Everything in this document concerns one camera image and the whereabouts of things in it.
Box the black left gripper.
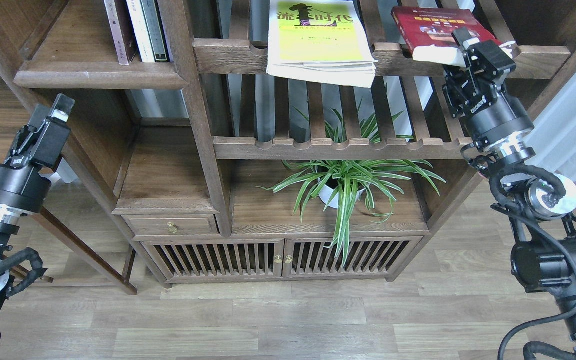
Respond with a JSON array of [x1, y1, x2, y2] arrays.
[[0, 93, 75, 215]]

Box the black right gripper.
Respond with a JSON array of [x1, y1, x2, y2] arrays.
[[442, 27, 535, 148]]

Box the red cover book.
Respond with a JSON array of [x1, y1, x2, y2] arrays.
[[391, 6, 513, 64]]

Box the dark maroon book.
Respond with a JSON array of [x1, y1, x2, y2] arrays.
[[103, 0, 138, 66]]

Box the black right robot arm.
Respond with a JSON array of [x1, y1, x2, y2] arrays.
[[443, 27, 576, 360]]

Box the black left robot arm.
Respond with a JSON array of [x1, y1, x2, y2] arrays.
[[0, 94, 74, 341]]

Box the white spine book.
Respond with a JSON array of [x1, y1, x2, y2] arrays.
[[126, 0, 156, 63]]

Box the dark green spine book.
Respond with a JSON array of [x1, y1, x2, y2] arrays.
[[141, 0, 171, 63]]

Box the yellow-green cover book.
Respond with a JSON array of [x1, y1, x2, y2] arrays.
[[266, 0, 377, 89]]

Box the green spider plant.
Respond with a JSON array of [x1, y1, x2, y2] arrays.
[[259, 100, 446, 268]]

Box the brass drawer knob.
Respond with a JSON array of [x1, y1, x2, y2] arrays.
[[167, 222, 179, 234]]

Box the white plant pot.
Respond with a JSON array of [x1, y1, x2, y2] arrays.
[[318, 177, 366, 209]]

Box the dark wooden bookshelf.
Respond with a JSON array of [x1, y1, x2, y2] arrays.
[[0, 0, 576, 290]]

